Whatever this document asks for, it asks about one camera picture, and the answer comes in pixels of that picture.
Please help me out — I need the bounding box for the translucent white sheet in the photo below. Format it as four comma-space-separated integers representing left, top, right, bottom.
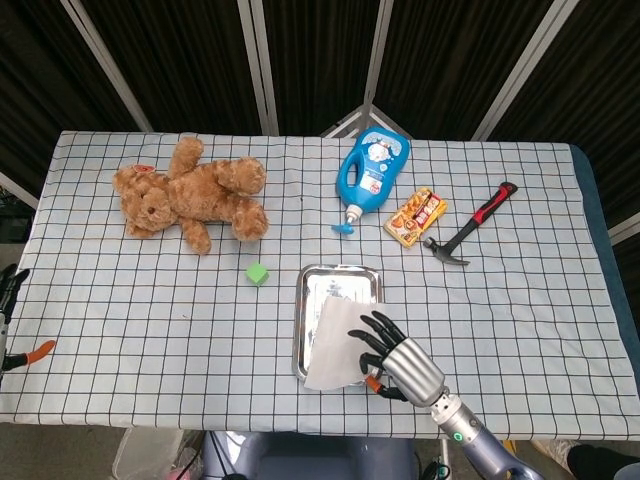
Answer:
303, 295, 389, 392

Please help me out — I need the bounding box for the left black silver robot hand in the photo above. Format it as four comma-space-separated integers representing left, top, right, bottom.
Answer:
0, 266, 57, 386

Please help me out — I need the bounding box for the white checkered tablecloth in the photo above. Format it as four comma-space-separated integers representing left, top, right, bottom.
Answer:
0, 130, 624, 442

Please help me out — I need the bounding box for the metal tray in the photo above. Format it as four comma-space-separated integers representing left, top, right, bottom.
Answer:
292, 263, 386, 389

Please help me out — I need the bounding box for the blue table pad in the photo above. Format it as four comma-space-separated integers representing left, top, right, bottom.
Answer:
569, 144, 640, 374

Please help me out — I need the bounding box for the white plastic bag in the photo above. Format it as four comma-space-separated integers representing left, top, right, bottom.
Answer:
112, 427, 201, 480

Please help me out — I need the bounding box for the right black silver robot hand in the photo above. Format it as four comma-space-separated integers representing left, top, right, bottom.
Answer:
348, 310, 446, 405

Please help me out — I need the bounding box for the blue detergent pump bottle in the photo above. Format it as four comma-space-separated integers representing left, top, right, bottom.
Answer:
330, 125, 411, 236

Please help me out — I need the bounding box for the brown teddy bear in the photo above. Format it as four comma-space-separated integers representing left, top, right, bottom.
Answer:
111, 136, 270, 256

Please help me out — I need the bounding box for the green cube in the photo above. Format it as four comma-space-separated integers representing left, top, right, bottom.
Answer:
245, 262, 270, 288

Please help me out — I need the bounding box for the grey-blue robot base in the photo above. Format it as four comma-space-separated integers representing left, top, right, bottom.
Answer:
202, 430, 419, 480

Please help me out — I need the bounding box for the black cable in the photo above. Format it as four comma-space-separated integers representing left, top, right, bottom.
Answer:
208, 432, 239, 480

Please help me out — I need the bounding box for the black red claw hammer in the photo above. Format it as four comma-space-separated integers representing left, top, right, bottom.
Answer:
423, 181, 519, 267

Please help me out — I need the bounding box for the yellow snack package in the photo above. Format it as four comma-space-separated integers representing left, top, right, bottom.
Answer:
383, 186, 449, 250

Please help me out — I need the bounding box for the black folding screen metal frame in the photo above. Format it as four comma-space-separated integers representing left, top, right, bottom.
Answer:
0, 0, 640, 246

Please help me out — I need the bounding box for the black shoe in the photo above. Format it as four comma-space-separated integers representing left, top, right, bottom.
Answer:
567, 442, 640, 480

